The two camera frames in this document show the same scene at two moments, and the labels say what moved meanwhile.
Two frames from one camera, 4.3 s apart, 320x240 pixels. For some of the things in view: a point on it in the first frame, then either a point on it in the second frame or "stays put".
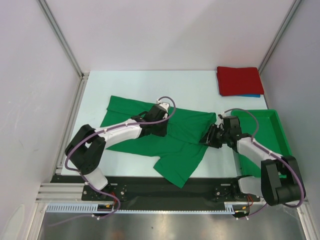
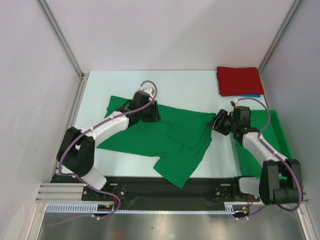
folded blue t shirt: [254, 95] stays put
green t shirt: [176, 153] stays put
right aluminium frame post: [294, 6] stays put
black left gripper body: [160, 128] → [149, 114]
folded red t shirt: [239, 81] stays put
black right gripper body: [215, 136] → [224, 125]
